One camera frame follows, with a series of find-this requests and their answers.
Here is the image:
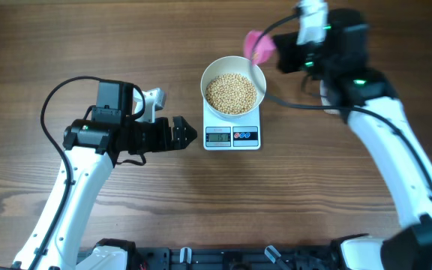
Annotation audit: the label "pink measuring scoop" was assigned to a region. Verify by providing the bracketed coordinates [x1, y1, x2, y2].
[243, 30, 276, 65]

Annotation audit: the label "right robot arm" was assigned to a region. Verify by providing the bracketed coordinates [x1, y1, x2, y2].
[273, 1, 432, 269]

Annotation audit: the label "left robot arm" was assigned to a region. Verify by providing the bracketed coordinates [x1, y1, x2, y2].
[10, 78, 197, 269]

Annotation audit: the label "white digital kitchen scale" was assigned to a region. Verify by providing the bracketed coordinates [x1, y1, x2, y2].
[202, 101, 262, 151]

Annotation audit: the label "soybeans in bowl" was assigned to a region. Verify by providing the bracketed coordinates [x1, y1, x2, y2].
[205, 73, 257, 115]

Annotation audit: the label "white bowl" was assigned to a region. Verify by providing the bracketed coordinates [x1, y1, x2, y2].
[200, 56, 267, 119]

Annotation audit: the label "clear plastic container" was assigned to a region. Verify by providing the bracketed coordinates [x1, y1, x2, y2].
[319, 80, 340, 116]

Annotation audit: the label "right black cable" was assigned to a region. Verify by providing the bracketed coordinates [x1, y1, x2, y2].
[248, 13, 432, 245]

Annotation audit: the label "black cable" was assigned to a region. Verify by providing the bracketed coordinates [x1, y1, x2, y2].
[28, 76, 146, 270]
[248, 13, 432, 245]

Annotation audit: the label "left black cable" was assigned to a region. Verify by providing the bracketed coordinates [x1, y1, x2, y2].
[28, 76, 146, 270]

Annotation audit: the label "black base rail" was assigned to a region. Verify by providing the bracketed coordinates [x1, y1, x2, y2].
[122, 246, 338, 270]

